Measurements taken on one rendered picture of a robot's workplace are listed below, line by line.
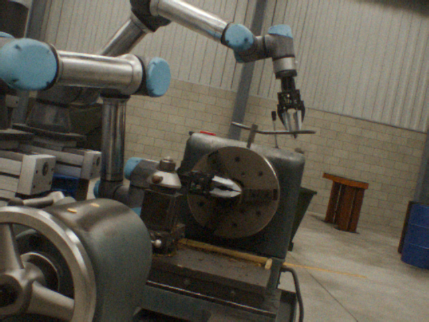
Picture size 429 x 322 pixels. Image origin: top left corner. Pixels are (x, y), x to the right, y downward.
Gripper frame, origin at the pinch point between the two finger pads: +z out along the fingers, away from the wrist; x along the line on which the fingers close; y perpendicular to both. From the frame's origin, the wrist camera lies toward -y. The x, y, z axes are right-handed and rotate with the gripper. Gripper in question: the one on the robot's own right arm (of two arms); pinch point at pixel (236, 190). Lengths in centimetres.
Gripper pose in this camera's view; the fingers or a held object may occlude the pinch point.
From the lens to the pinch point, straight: 153.8
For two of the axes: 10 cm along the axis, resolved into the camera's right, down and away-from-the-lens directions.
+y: -2.1, 0.1, -9.8
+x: 2.0, -9.8, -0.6
